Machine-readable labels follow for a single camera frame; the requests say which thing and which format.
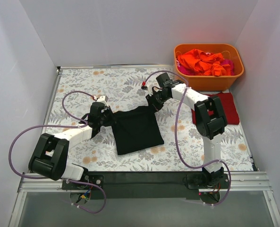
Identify black t shirt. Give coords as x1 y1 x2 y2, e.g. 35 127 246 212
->
112 106 164 156

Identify orange t shirt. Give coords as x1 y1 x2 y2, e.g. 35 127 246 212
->
176 49 226 76

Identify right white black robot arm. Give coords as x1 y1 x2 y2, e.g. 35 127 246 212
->
141 70 228 188

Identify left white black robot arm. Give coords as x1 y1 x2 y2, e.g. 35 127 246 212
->
28 102 114 189

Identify orange plastic laundry basket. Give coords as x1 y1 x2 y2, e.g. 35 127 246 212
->
174 43 244 91

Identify folded dark red t shirt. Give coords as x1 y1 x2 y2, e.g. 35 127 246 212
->
192 92 240 125

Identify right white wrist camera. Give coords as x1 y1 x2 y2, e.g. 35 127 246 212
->
141 81 154 96

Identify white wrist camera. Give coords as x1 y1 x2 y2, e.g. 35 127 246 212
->
141 81 154 96
93 95 109 106

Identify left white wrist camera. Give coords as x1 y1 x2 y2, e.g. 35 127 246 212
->
93 95 109 106

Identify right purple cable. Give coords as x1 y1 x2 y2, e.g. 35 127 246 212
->
142 70 232 207

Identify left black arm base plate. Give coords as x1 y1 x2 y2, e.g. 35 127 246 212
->
61 175 104 190

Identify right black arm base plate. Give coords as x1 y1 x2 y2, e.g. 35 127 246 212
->
183 172 229 190

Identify aluminium frame rail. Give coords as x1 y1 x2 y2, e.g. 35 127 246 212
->
9 172 280 227

